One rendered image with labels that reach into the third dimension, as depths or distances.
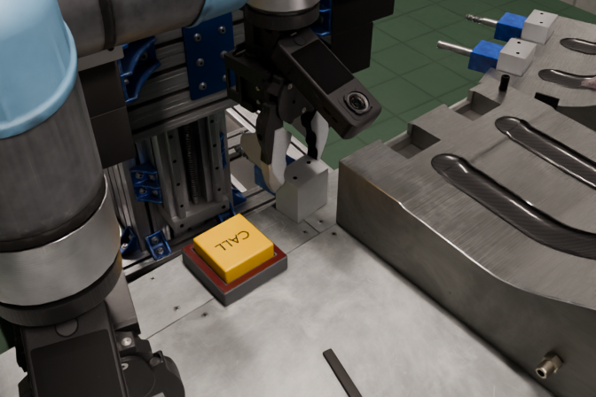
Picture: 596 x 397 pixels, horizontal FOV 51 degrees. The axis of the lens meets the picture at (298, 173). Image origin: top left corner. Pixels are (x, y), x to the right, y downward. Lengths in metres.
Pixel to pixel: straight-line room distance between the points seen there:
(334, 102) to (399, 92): 1.88
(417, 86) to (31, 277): 2.26
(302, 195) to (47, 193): 0.43
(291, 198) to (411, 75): 1.91
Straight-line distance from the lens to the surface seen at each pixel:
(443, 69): 2.64
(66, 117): 0.28
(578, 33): 1.06
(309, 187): 0.69
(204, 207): 1.39
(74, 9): 0.37
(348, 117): 0.57
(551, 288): 0.56
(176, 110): 1.06
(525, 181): 0.68
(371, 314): 0.63
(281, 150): 0.66
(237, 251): 0.64
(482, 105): 0.80
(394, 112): 2.34
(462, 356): 0.62
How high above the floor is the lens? 1.30
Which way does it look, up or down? 40 degrees down
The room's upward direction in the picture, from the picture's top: straight up
